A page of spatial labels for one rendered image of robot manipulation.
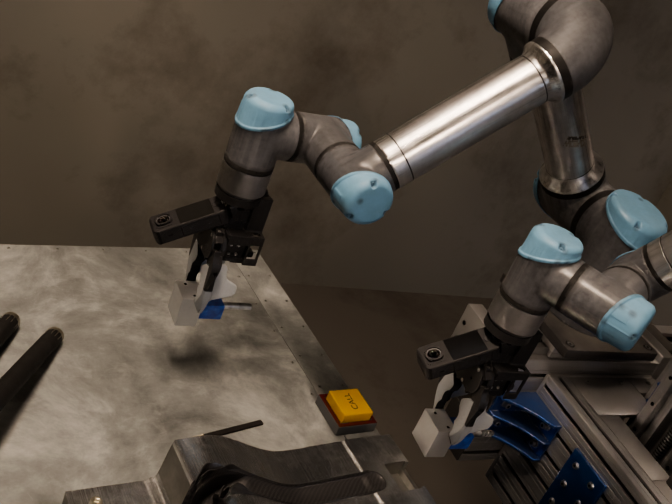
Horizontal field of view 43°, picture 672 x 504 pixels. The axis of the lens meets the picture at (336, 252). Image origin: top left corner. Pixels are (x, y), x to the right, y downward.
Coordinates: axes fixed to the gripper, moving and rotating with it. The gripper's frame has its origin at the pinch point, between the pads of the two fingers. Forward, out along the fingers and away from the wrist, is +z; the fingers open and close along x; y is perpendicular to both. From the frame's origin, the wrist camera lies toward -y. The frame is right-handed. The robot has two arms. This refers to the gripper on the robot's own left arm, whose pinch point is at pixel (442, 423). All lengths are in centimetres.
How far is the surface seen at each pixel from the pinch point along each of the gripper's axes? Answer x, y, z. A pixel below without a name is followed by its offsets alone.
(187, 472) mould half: -6.8, -41.3, 2.0
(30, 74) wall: 167, -46, 27
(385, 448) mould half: 0.7, -7.3, 6.0
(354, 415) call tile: 13.4, -5.5, 11.6
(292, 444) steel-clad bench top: 10.2, -16.9, 15.0
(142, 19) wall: 167, -19, 4
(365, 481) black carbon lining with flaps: -5.1, -12.9, 6.7
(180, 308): 25.6, -36.1, 1.0
